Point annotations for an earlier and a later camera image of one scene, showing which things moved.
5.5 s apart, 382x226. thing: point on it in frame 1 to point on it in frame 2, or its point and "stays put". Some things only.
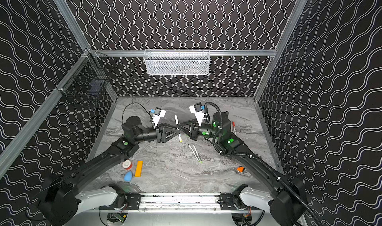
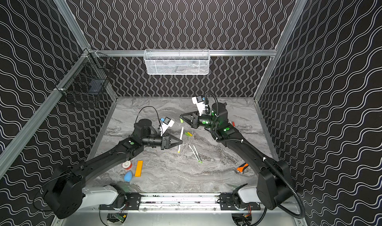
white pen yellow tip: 177,122 to 180,138
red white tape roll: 127,165 stays put
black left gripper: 160,133 to 164,142
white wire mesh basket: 176,61 stays put
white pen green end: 201,162 stays put
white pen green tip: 194,153 stays put
